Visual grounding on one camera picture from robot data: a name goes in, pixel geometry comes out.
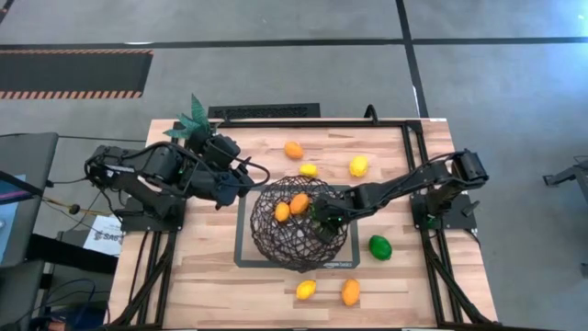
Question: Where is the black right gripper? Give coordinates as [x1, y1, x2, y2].
[311, 192, 357, 244]

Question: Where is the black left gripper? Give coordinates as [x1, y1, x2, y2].
[195, 167, 254, 211]

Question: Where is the dark woven wicker basket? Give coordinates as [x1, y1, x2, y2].
[249, 175, 349, 272]

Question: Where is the large bright green lime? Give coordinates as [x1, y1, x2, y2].
[367, 234, 393, 262]

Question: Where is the large yellow lemon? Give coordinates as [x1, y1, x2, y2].
[295, 280, 318, 302]

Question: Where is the black-bordered baking mat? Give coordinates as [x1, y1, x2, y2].
[232, 183, 361, 269]

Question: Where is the green snake plant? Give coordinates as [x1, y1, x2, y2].
[163, 94, 212, 139]

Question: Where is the black perforated bar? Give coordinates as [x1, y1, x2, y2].
[208, 103, 322, 120]

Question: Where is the white printed paper sheet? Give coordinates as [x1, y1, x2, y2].
[83, 213, 124, 257]

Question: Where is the hazard-striped black floor mat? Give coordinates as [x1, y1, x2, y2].
[0, 49, 154, 100]

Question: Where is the blue screen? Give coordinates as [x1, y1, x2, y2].
[0, 173, 28, 266]

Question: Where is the black stand leg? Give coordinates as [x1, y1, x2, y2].
[542, 155, 588, 203]

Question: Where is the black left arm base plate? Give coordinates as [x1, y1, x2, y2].
[119, 209, 185, 233]

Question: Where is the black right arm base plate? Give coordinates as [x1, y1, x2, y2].
[410, 192, 478, 231]

